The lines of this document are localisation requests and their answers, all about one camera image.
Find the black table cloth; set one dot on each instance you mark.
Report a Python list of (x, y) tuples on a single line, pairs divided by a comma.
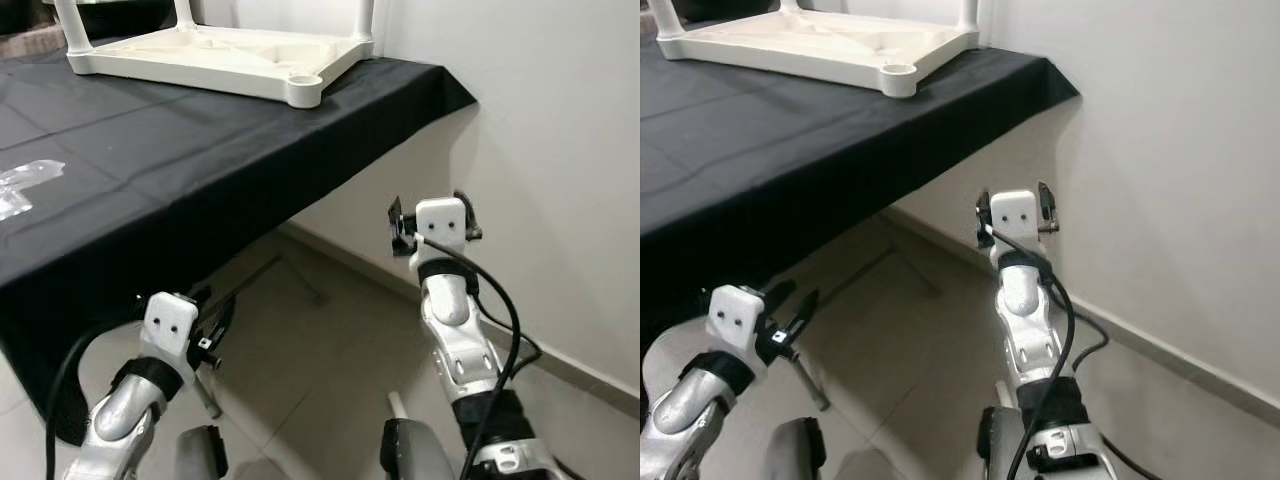
[(200, 170), (800, 160)]

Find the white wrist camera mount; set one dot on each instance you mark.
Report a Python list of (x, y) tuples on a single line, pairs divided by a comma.
[(1013, 215), (735, 320), (440, 222), (168, 325)]

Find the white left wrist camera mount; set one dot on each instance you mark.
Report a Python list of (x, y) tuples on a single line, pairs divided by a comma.
[(168, 325), (735, 320)]

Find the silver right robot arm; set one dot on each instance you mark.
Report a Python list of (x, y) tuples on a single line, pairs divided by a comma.
[(455, 340), (1030, 330)]

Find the white plastic table top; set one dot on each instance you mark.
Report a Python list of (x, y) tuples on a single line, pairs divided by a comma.
[(830, 50), (230, 60)]

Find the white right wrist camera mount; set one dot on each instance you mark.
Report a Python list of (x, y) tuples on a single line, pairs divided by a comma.
[(440, 222), (1013, 215)]

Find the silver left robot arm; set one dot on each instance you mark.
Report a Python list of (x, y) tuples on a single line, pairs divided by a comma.
[(690, 410), (120, 420)]

